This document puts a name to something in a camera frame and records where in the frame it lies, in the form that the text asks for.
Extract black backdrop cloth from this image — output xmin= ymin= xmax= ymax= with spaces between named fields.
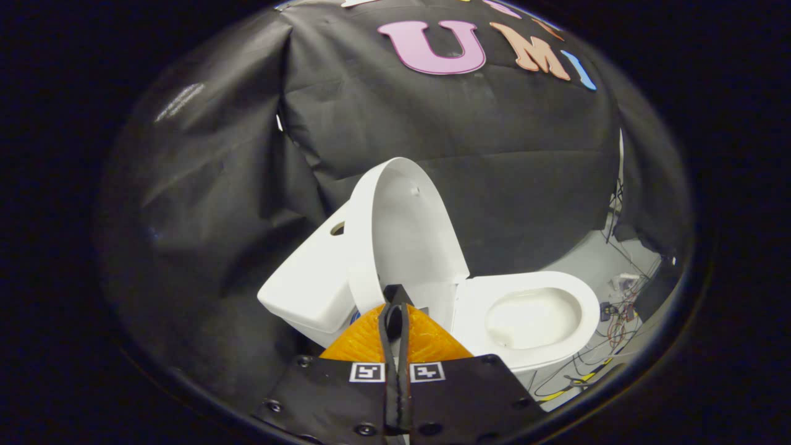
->
xmin=96 ymin=0 xmax=693 ymax=427

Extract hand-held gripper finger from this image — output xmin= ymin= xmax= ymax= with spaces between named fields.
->
xmin=256 ymin=302 xmax=399 ymax=444
xmin=399 ymin=303 xmax=544 ymax=444

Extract tangle of floor cables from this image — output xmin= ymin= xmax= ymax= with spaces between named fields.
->
xmin=531 ymin=179 xmax=662 ymax=399

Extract metal backdrop stand pole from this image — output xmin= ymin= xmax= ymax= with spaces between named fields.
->
xmin=609 ymin=127 xmax=625 ymax=242

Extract white toilet lid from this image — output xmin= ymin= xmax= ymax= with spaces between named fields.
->
xmin=344 ymin=157 xmax=470 ymax=316

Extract white toilet seat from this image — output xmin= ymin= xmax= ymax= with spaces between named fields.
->
xmin=451 ymin=271 xmax=601 ymax=373

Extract black lid handle knob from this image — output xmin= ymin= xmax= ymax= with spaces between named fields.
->
xmin=382 ymin=284 xmax=415 ymax=337

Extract white toilet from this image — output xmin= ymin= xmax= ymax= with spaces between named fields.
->
xmin=257 ymin=201 xmax=601 ymax=390

